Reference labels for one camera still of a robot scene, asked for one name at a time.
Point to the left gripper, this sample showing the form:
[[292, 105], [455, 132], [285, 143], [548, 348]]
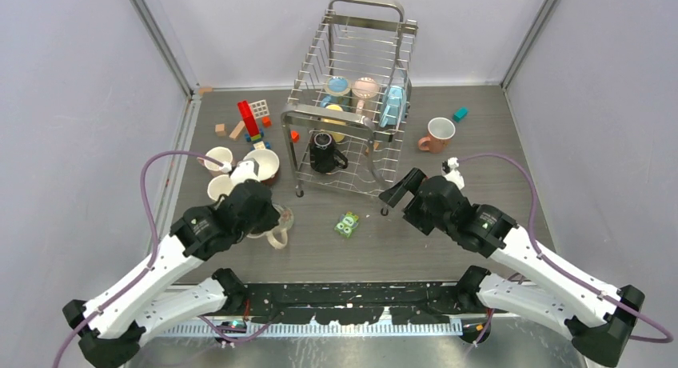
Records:
[[269, 221]]

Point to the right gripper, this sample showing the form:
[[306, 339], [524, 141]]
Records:
[[394, 194]]

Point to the beige cup tier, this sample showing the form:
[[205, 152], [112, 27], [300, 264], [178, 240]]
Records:
[[278, 237]]

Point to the yellow mug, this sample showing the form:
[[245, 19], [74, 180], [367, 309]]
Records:
[[221, 185]]

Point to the dark red mug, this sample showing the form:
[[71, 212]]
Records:
[[269, 165]]

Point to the salmon pink mug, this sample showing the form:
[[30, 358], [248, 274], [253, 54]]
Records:
[[439, 134]]

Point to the light pink mug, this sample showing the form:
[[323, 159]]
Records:
[[219, 161]]

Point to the black mug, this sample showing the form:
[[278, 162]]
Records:
[[324, 156]]

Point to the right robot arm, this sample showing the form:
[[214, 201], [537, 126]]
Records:
[[593, 315]]

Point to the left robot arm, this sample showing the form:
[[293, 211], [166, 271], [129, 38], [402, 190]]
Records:
[[115, 325]]

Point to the metal dish rack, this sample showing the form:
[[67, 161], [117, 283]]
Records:
[[354, 39]]

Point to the green owl toy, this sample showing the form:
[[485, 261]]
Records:
[[347, 224]]

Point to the light blue mug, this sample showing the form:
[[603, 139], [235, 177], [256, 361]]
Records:
[[394, 105]]

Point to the teal block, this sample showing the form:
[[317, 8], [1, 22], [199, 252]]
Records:
[[460, 114]]

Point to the yellow cup lower tier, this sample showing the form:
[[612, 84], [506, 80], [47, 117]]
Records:
[[337, 136]]

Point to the wooden stick block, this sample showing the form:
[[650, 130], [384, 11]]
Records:
[[237, 131]]

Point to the wooden cube block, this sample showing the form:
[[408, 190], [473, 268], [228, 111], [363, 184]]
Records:
[[220, 130]]

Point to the red block tower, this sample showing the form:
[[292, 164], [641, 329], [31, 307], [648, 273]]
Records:
[[249, 120]]

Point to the white grid block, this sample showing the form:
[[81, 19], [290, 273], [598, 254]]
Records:
[[259, 109]]

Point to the pink upside-down cup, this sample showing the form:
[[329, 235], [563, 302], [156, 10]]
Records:
[[364, 95]]

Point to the blue upside-down cup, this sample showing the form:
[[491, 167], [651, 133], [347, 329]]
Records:
[[338, 91]]

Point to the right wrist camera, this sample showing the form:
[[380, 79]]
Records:
[[451, 173]]

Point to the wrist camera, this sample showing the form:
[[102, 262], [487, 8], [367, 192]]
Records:
[[244, 171], [451, 173]]

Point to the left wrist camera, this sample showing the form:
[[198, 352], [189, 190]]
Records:
[[244, 171]]

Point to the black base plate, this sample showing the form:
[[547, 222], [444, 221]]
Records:
[[352, 303]]

